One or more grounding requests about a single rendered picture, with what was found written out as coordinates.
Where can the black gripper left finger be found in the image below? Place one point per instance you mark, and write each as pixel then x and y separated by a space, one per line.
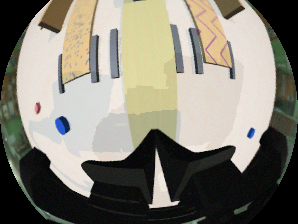
pixel 136 170

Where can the pale yellow strip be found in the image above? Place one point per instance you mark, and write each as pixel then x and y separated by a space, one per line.
pixel 149 63

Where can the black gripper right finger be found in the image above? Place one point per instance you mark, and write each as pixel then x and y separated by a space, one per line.
pixel 179 163

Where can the blue disc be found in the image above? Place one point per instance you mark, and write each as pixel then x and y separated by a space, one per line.
pixel 251 133
pixel 62 125

